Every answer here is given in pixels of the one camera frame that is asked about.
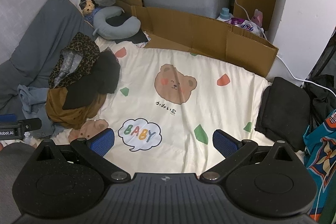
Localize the leopard print garment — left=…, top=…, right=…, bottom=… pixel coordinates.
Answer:
left=49, top=32, right=100, bottom=89

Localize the folded black clothes stack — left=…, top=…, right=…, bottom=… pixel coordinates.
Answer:
left=255, top=77, right=310, bottom=152

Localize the light blue denim garment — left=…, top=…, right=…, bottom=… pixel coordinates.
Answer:
left=18, top=85, right=65, bottom=139

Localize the brown mustard garment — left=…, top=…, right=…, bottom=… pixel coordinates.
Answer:
left=45, top=87, right=107, bottom=130

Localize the black garment on pile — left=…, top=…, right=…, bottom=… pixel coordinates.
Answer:
left=62, top=49, right=121, bottom=110

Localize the cream bear print blanket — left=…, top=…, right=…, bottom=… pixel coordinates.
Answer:
left=46, top=39, right=273, bottom=174

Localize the brown cardboard box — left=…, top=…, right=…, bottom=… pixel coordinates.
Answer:
left=116, top=0, right=278, bottom=77

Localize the black flat cloth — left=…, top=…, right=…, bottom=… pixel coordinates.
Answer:
left=114, top=30, right=148, bottom=44

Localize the grey neck pillow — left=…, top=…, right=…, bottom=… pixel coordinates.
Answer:
left=93, top=6, right=141, bottom=40

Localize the purple white refill pouch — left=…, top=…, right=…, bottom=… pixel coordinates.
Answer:
left=230, top=9, right=264, bottom=37

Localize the detergent bottle blue cap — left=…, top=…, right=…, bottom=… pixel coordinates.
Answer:
left=217, top=7, right=233, bottom=23

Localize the small plush toy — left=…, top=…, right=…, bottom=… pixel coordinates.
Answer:
left=79, top=0, right=95, bottom=16

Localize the white charging cable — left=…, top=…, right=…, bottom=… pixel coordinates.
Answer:
left=231, top=0, right=336, bottom=98

